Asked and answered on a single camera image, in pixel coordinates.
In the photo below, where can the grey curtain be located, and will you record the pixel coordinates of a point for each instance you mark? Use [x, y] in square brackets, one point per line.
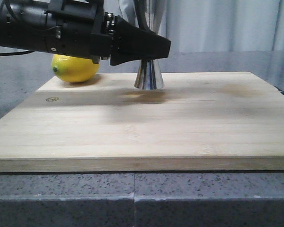
[213, 25]

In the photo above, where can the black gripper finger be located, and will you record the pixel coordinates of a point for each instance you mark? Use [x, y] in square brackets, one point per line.
[131, 43]
[142, 11]

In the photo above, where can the light wooden cutting board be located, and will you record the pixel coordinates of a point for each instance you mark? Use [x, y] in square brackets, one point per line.
[199, 121]

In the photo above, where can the steel double jigger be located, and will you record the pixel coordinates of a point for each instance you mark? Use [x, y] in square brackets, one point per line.
[149, 76]

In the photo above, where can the yellow lemon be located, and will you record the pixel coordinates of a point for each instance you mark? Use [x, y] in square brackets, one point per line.
[73, 69]

